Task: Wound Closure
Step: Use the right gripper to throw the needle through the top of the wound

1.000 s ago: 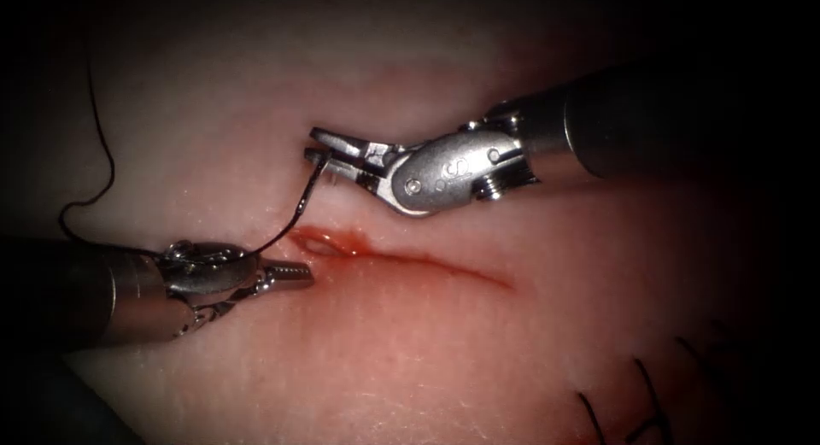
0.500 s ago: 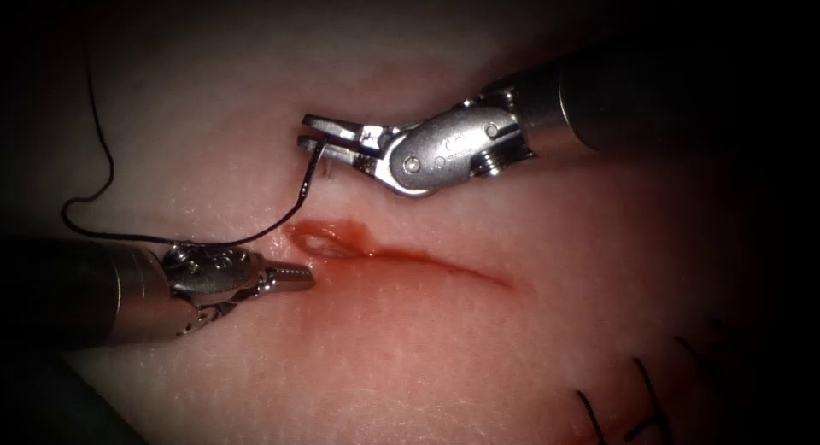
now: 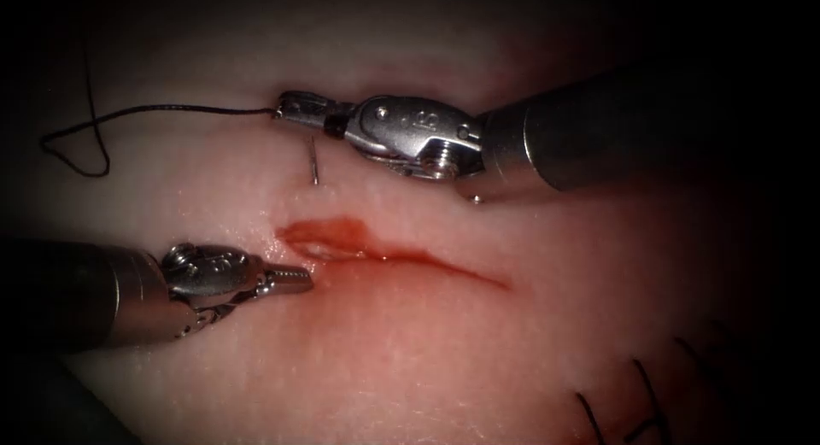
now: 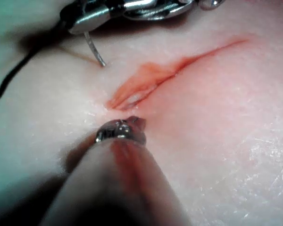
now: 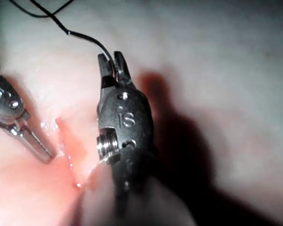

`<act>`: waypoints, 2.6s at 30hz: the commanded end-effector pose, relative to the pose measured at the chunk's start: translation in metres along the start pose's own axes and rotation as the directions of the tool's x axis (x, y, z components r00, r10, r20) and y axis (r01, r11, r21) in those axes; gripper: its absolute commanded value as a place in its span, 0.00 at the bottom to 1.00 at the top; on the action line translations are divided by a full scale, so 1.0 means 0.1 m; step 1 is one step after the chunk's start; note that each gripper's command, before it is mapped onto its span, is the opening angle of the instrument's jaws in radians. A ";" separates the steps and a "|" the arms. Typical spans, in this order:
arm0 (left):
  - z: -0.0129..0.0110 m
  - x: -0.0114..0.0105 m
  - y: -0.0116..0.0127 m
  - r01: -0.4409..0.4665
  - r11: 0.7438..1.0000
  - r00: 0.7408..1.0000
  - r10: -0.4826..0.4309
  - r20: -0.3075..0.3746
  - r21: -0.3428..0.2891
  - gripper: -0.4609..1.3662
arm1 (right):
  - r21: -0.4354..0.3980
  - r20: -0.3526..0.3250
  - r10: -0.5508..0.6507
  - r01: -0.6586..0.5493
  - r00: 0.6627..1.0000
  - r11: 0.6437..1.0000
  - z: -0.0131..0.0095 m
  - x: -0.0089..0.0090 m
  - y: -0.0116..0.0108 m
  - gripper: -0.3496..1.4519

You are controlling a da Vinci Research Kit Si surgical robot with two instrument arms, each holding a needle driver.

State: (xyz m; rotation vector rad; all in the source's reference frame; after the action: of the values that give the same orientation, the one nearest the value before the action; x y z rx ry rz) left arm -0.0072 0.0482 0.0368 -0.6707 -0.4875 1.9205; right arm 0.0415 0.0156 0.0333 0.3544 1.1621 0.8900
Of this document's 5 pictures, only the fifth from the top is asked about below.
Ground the left arm needle driver jaw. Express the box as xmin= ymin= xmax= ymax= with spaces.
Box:
xmin=6 ymin=124 xmax=50 ymax=164
xmin=18 ymin=119 xmax=54 ymax=161

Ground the right arm needle driver jaw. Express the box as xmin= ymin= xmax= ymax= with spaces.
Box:
xmin=112 ymin=50 xmax=136 ymax=90
xmin=98 ymin=53 xmax=114 ymax=91

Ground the left arm needle driver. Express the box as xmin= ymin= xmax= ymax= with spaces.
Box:
xmin=0 ymin=66 xmax=31 ymax=126

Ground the right arm needle driver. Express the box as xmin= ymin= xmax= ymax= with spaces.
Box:
xmin=96 ymin=86 xmax=155 ymax=163

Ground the curved steel needle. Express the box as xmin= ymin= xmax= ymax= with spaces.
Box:
xmin=66 ymin=30 xmax=120 ymax=82

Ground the tissue pad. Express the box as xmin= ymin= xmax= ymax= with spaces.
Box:
xmin=0 ymin=0 xmax=283 ymax=226

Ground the black thread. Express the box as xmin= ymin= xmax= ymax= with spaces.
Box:
xmin=9 ymin=0 xmax=75 ymax=34

